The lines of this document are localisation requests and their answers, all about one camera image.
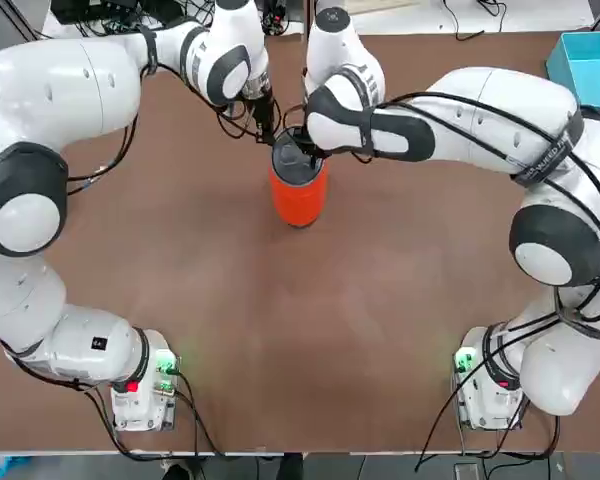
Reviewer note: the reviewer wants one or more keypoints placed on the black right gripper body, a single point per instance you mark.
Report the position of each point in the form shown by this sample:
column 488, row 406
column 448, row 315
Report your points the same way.
column 302, row 140

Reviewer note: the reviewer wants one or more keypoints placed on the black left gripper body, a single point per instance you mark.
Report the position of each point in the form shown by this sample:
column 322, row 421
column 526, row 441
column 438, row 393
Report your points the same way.
column 266, row 114

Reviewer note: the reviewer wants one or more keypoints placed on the red trash bin grey lid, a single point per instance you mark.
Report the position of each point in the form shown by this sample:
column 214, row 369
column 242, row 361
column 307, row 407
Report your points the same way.
column 300, row 205

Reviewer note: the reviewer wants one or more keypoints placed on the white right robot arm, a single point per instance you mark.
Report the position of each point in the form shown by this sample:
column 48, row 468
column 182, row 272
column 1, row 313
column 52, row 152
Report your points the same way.
column 505, row 110

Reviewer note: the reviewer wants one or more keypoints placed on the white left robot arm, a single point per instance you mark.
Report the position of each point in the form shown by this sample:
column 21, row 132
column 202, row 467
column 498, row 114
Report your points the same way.
column 55, row 90

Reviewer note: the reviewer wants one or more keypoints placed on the small black device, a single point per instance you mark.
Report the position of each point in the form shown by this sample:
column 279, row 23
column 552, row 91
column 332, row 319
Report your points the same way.
column 275, row 15

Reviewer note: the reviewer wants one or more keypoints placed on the black electronics box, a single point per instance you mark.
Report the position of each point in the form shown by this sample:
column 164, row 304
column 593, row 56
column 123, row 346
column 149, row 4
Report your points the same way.
column 95, row 10

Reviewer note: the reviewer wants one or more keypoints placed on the blue plastic tray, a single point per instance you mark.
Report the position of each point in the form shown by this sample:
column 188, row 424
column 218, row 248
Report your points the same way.
column 587, row 70

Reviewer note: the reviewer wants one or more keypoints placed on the small grey box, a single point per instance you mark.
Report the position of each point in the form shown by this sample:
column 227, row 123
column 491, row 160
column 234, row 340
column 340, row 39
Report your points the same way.
column 465, row 472

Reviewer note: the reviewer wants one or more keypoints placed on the blue plastic bag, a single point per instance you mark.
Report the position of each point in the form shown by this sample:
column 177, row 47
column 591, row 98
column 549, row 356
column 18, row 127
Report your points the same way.
column 5, row 467

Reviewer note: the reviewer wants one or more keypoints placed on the grey frame post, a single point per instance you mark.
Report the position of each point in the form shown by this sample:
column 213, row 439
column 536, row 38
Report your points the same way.
column 27, row 20

